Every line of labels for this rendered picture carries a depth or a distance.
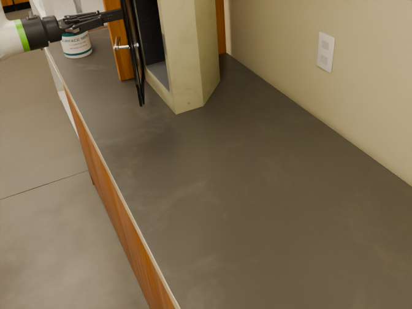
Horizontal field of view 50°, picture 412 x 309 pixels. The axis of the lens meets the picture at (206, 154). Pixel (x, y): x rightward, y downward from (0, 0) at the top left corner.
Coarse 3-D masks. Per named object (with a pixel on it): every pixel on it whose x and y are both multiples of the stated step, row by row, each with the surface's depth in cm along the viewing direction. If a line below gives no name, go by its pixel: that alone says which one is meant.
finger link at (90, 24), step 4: (88, 20) 131; (92, 20) 131; (96, 20) 132; (80, 24) 129; (84, 24) 130; (88, 24) 130; (92, 24) 131; (96, 24) 132; (72, 28) 128; (76, 28) 128; (80, 28) 130; (84, 28) 130; (88, 28) 131; (92, 28) 132; (76, 32) 129; (80, 32) 130
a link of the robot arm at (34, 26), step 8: (32, 16) 127; (24, 24) 125; (32, 24) 125; (40, 24) 126; (32, 32) 125; (40, 32) 126; (32, 40) 126; (40, 40) 127; (48, 40) 131; (32, 48) 128; (40, 48) 132
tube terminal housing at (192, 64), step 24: (168, 0) 135; (192, 0) 138; (168, 24) 139; (192, 24) 142; (168, 48) 143; (192, 48) 147; (216, 48) 166; (168, 72) 150; (192, 72) 152; (216, 72) 170; (168, 96) 159; (192, 96) 157
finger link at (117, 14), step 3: (120, 9) 136; (105, 12) 135; (108, 12) 135; (111, 12) 136; (114, 12) 136; (117, 12) 136; (120, 12) 137; (102, 15) 135; (114, 15) 136; (117, 15) 137; (120, 15) 137; (114, 18) 137; (117, 18) 137; (120, 18) 138; (105, 21) 136; (108, 21) 137
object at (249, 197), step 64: (64, 64) 200; (128, 128) 153; (192, 128) 150; (256, 128) 147; (320, 128) 144; (128, 192) 126; (192, 192) 124; (256, 192) 122; (320, 192) 120; (384, 192) 118; (192, 256) 105; (256, 256) 104; (320, 256) 102; (384, 256) 101
